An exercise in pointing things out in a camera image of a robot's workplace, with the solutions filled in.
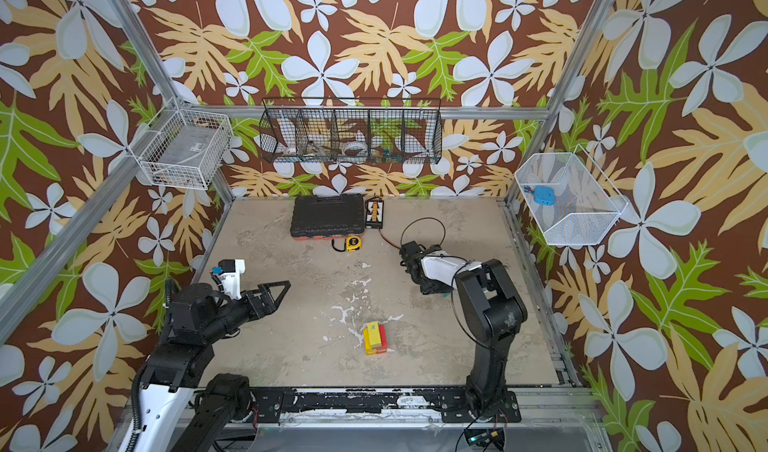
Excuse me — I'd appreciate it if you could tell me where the yellow tape measure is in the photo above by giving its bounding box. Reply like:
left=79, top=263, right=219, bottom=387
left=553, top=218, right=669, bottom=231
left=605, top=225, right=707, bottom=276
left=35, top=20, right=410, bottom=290
left=345, top=235, right=362, bottom=252

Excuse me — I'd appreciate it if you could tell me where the small yellow cube block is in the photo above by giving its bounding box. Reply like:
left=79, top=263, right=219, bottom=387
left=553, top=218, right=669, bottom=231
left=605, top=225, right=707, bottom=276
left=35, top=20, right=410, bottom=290
left=364, top=322, right=383, bottom=349

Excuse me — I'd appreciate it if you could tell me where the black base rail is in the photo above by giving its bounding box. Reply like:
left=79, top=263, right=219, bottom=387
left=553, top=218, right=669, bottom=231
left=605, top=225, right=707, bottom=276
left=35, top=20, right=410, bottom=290
left=250, top=385, right=522, bottom=424

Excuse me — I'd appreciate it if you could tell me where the blue object in basket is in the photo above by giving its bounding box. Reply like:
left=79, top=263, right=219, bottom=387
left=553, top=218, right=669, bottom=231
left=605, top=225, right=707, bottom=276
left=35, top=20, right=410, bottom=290
left=533, top=185, right=557, bottom=206

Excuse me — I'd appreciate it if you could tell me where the black wire basket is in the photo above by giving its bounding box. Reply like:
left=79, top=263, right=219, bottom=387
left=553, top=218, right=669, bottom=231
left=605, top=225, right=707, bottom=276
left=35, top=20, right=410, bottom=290
left=256, top=97, right=444, bottom=165

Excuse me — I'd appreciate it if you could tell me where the yellow arch block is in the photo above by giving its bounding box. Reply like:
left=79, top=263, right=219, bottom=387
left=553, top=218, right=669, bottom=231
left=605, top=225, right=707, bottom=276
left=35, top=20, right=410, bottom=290
left=363, top=328, right=370, bottom=355

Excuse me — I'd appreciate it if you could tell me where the white mesh basket right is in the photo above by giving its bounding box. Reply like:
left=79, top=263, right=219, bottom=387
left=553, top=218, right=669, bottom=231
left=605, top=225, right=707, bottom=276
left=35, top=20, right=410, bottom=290
left=515, top=152, right=629, bottom=248

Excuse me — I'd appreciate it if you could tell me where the white wire basket left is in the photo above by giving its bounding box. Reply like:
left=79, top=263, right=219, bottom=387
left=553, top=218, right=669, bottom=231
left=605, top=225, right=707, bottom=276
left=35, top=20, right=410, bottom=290
left=131, top=99, right=233, bottom=190

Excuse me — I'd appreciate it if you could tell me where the red arch block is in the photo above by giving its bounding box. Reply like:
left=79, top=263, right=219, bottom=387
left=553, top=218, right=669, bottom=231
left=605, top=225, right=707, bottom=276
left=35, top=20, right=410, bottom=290
left=374, top=325, right=388, bottom=354

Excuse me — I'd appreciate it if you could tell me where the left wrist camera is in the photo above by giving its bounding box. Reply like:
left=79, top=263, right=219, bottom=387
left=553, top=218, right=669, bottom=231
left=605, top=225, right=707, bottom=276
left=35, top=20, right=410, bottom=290
left=211, top=259, right=246, bottom=300

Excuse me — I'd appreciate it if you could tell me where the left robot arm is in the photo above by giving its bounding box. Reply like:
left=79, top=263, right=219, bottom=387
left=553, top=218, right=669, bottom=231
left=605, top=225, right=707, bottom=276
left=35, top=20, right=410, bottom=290
left=119, top=280, right=291, bottom=451

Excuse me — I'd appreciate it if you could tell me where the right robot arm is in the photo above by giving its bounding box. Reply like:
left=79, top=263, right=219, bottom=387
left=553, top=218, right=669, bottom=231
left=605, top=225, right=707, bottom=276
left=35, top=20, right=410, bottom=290
left=399, top=241, right=528, bottom=418

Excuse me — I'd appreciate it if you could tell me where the black battery holder box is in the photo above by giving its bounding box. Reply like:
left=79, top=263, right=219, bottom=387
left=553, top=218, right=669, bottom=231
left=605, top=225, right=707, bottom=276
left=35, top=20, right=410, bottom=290
left=365, top=197, right=384, bottom=230

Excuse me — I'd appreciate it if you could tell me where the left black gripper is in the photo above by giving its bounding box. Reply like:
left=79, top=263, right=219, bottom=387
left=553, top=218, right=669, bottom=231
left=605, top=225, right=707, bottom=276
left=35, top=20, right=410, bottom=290
left=202, top=279, right=290, bottom=345

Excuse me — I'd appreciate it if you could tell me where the red cable piece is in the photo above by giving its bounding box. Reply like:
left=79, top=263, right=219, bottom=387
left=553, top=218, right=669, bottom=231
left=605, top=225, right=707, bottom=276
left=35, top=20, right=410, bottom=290
left=377, top=228, right=407, bottom=253

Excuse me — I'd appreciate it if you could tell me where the tape roll in basket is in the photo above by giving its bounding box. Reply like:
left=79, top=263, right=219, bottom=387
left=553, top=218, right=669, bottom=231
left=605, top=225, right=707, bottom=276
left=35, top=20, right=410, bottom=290
left=341, top=141, right=368, bottom=157

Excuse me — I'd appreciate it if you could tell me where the black tool case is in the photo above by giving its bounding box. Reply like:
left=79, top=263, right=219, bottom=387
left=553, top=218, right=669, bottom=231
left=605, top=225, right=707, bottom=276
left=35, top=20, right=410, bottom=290
left=290, top=194, right=366, bottom=239

